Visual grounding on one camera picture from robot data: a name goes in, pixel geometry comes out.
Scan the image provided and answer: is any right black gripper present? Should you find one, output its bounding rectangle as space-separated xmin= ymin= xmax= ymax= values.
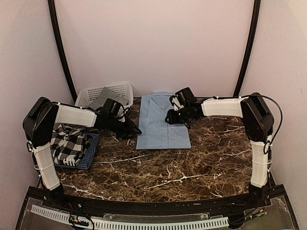
xmin=166 ymin=105 xmax=191 ymax=124

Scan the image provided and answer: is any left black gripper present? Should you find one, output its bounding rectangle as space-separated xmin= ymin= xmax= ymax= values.
xmin=107 ymin=116 xmax=142 ymax=140

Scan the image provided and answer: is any light blue long sleeve shirt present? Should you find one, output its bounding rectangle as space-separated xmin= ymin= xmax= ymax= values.
xmin=136 ymin=92 xmax=191 ymax=150

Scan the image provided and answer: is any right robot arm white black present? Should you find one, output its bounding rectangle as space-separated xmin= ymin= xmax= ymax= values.
xmin=165 ymin=87 xmax=278 ymax=208

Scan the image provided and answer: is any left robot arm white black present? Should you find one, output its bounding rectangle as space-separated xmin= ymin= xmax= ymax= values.
xmin=23 ymin=97 xmax=142 ymax=209

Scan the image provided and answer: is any grey shirt in basket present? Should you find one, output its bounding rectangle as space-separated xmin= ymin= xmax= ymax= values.
xmin=88 ymin=87 xmax=129 ymax=110

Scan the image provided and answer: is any white plastic mesh basket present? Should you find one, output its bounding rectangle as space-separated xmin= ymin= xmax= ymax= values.
xmin=75 ymin=82 xmax=133 ymax=108

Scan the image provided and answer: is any blue checked folded shirt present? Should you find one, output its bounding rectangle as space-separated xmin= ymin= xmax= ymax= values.
xmin=55 ymin=129 xmax=100 ymax=170

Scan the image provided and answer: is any black white plaid folded shirt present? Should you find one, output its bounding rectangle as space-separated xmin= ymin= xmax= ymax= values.
xmin=50 ymin=125 xmax=93 ymax=167

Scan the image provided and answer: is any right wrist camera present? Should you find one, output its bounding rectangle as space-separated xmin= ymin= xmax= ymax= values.
xmin=169 ymin=95 xmax=184 ymax=111

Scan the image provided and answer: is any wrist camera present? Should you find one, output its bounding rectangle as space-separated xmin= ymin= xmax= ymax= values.
xmin=115 ymin=106 xmax=130 ymax=122
xmin=169 ymin=95 xmax=184 ymax=111

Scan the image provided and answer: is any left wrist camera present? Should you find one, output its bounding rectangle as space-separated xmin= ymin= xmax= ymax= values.
xmin=115 ymin=106 xmax=130 ymax=122

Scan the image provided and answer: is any white slotted cable duct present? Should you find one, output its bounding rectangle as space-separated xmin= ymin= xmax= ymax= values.
xmin=31 ymin=205 xmax=229 ymax=230

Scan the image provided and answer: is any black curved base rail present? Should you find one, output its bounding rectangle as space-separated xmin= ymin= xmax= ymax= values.
xmin=22 ymin=185 xmax=293 ymax=217

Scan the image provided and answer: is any right black frame post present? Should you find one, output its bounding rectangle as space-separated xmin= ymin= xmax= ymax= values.
xmin=233 ymin=0 xmax=261 ymax=97

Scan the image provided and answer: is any black frame post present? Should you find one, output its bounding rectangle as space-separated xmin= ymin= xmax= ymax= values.
xmin=47 ymin=0 xmax=78 ymax=103
xmin=233 ymin=0 xmax=261 ymax=97

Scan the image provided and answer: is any left black frame post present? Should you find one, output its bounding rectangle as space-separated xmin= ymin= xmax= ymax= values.
xmin=47 ymin=0 xmax=78 ymax=103

